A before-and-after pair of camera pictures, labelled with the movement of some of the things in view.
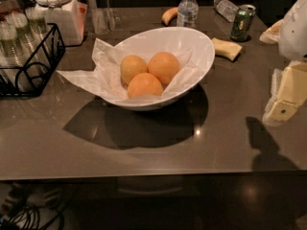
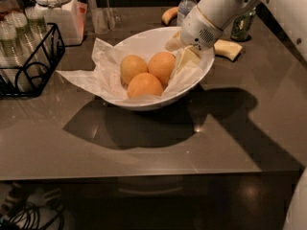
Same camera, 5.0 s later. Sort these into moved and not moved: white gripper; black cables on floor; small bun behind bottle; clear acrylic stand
Moved: white gripper
Not moved: small bun behind bottle; black cables on floor; clear acrylic stand
